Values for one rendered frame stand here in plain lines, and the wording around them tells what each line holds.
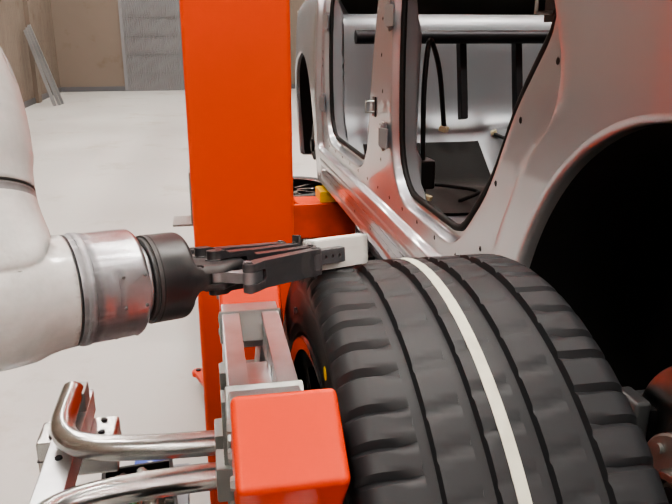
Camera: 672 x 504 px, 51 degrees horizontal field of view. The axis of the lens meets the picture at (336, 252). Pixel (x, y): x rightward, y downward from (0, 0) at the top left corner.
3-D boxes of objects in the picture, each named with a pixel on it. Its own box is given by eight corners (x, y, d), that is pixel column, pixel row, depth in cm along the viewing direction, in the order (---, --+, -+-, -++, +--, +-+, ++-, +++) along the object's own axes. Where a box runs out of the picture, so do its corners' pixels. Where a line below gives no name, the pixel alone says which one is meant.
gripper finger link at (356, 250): (306, 240, 68) (310, 241, 68) (363, 233, 72) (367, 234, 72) (307, 271, 69) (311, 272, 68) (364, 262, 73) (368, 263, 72)
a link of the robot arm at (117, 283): (89, 359, 53) (165, 344, 56) (79, 239, 51) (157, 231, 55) (58, 334, 60) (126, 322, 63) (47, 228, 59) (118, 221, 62)
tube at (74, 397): (234, 469, 72) (229, 375, 69) (34, 490, 68) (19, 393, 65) (227, 387, 88) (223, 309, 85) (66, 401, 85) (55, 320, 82)
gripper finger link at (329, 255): (295, 251, 67) (313, 254, 64) (338, 245, 70) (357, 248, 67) (296, 266, 67) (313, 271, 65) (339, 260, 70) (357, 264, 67)
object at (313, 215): (355, 236, 321) (356, 161, 311) (240, 242, 312) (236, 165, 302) (348, 226, 337) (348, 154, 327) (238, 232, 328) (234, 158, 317)
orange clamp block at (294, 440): (338, 525, 53) (353, 482, 46) (232, 538, 51) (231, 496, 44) (325, 437, 57) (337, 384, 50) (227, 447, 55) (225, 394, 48)
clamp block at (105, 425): (119, 472, 84) (115, 433, 83) (39, 481, 83) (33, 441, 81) (123, 449, 89) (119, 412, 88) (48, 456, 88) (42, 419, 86)
